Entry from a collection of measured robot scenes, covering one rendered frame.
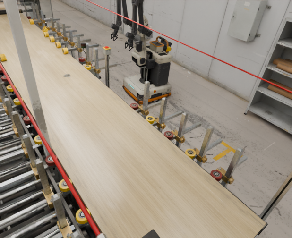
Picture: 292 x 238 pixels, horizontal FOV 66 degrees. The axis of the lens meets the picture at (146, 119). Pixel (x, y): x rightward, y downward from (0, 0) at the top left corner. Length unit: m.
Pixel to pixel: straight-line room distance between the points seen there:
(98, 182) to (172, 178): 0.49
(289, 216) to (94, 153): 2.17
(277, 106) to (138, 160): 3.20
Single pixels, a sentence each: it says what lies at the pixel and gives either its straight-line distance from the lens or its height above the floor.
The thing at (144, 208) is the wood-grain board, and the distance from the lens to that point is 1.42.
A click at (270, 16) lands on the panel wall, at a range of 4.26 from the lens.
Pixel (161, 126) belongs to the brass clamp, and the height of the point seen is 0.83.
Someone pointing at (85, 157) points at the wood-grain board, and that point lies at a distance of 1.68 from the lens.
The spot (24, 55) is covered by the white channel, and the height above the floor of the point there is 1.61.
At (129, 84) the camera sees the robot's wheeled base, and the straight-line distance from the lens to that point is 3.87.
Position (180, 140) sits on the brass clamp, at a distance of 1.93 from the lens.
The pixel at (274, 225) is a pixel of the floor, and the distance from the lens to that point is 2.83.
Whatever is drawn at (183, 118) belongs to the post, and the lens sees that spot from 1.81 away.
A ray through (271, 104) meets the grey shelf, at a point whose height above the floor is 0.17.
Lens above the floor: 2.12
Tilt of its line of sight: 37 degrees down
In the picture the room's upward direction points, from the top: 6 degrees clockwise
